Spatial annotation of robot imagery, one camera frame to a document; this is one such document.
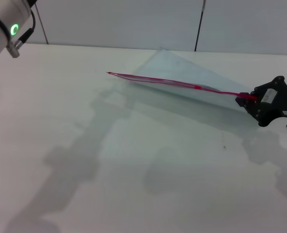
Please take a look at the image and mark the transparent document bag red zipper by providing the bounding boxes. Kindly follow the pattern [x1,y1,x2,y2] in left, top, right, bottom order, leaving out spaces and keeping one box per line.
[106,47,259,126]

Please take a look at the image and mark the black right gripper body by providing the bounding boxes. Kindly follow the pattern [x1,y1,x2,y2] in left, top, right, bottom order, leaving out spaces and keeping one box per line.
[253,76,287,128]

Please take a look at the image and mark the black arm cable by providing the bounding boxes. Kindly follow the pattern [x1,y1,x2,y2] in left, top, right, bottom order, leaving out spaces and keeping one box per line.
[17,8,36,42]

